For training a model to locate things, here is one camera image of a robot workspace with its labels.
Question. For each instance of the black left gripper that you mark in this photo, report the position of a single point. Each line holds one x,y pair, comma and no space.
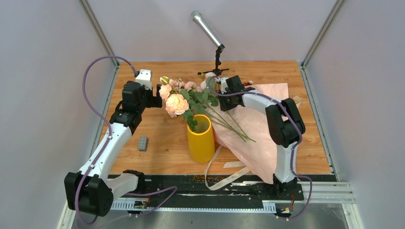
155,101

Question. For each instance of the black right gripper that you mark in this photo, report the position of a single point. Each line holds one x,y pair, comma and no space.
224,106

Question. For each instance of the pink rose stem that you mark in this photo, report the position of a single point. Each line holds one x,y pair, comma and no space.
177,96

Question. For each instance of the pink flower bouquet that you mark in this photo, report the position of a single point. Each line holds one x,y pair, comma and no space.
208,104

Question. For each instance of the pink wrapping paper sheet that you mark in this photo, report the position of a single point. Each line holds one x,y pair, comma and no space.
259,157

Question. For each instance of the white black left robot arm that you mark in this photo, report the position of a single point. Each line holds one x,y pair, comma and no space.
89,190

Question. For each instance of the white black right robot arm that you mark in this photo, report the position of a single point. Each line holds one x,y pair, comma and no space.
284,121

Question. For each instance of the yellow cylindrical vase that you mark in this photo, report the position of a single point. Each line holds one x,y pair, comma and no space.
201,142

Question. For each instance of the red toy car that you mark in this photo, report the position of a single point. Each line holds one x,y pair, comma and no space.
248,83

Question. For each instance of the black tripod microphone stand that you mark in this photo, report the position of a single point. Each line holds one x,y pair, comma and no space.
217,70

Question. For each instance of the grey building brick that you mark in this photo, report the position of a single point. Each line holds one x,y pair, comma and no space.
143,143

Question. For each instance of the silver microphone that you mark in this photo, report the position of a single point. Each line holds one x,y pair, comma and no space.
199,20

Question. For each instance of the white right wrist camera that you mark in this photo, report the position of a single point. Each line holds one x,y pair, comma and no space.
223,84

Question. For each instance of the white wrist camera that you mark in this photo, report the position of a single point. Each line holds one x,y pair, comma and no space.
144,78
223,84

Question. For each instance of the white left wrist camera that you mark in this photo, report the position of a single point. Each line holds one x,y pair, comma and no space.
144,78

